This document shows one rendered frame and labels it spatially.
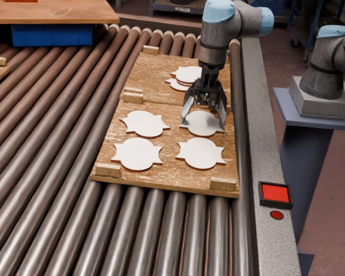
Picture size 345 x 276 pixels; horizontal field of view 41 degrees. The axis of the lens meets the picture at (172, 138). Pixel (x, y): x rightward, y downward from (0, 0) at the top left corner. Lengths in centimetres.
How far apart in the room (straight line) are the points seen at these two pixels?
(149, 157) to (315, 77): 74
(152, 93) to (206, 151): 37
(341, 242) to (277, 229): 153
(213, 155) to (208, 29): 32
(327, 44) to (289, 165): 47
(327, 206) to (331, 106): 120
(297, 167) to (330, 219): 95
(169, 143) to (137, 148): 10
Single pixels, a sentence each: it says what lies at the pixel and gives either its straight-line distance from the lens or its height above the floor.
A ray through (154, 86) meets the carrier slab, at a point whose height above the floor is 94.
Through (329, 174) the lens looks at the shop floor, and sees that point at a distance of 307.
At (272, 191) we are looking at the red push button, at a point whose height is 93.
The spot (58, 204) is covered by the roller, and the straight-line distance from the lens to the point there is 104.
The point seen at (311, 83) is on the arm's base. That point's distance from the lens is 168.
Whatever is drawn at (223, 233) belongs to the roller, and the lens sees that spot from 101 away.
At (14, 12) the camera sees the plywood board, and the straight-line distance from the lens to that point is 189.
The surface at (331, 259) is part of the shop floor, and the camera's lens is 245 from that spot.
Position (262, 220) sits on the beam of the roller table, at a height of 91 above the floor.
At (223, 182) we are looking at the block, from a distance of 108.
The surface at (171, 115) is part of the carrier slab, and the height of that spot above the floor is 94.
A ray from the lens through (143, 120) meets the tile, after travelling 131.
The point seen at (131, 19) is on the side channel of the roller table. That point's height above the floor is 95.
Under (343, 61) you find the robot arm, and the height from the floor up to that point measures 109.
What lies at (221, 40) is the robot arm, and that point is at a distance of 118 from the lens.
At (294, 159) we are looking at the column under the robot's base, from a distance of 178.
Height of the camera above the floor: 158
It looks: 31 degrees down
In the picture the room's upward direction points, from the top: 6 degrees clockwise
